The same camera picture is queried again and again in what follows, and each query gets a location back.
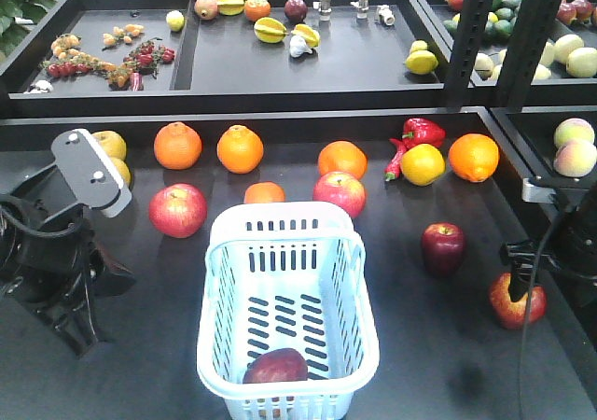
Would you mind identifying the orange middle back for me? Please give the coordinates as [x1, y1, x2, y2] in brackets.
[317, 140, 368, 179]

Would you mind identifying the yellow pear lower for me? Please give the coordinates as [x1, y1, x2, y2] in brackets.
[110, 157, 132, 187]

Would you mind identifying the black left front tray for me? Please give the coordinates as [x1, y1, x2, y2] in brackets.
[0, 106, 597, 420]

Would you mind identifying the orange right front tray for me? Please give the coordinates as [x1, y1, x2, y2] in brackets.
[448, 133, 500, 183]

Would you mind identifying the pink red apple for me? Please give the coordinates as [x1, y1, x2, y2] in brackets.
[312, 171, 367, 218]
[148, 183, 208, 239]

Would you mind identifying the pale peach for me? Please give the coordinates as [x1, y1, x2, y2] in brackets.
[553, 139, 596, 177]
[553, 118, 595, 148]

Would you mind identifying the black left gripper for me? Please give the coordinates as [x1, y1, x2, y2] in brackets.
[0, 162, 136, 360]

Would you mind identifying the pink red apple left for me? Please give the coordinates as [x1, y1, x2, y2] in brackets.
[312, 171, 367, 218]

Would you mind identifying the red chili pepper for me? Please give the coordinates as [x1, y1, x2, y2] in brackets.
[384, 138, 408, 182]

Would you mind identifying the red yellow apple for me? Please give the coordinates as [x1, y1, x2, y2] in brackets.
[243, 348, 308, 384]
[489, 273, 548, 330]

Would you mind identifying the white garlic bulb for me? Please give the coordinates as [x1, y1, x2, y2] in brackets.
[288, 35, 312, 59]

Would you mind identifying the dark purple round fruit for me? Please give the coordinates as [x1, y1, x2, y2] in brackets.
[284, 0, 308, 23]

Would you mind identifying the small orange tangerine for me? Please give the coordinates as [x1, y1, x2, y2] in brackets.
[243, 181, 285, 203]

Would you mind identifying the yellow lemon back tray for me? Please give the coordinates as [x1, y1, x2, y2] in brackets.
[405, 50, 438, 76]

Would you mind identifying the black right front tray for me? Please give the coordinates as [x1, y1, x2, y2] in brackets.
[490, 105, 596, 199]

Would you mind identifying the red yellow apple front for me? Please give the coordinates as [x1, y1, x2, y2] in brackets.
[243, 348, 308, 384]

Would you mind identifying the yellow lemon fruit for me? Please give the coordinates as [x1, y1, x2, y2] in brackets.
[401, 144, 446, 187]

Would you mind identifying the pink red apple far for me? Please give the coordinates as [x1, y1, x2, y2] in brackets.
[148, 183, 208, 239]

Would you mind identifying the pale peach back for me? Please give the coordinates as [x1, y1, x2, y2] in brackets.
[553, 118, 595, 148]

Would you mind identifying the orange far left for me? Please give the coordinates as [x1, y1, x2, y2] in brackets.
[154, 121, 202, 170]

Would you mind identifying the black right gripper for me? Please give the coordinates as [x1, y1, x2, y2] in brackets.
[501, 176, 596, 307]

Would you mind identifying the light blue plastic basket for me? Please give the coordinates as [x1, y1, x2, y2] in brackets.
[196, 202, 380, 419]

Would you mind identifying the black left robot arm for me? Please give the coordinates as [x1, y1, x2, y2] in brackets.
[1, 165, 135, 357]

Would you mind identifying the pale peach front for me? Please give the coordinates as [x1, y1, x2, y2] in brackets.
[553, 139, 596, 177]

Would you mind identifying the orange with navel left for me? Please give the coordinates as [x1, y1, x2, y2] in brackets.
[216, 124, 264, 175]

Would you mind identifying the black tray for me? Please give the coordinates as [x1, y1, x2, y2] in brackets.
[0, 106, 597, 420]
[1, 0, 451, 118]
[490, 105, 596, 199]

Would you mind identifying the yellow starfruit front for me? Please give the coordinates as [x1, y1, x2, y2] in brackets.
[253, 17, 287, 44]

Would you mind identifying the dark red apple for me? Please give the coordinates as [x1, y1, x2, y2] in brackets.
[420, 222, 466, 277]

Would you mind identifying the red bell pepper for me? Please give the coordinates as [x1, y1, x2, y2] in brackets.
[402, 118, 446, 149]

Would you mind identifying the black back left tray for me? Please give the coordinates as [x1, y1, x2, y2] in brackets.
[1, 0, 451, 118]

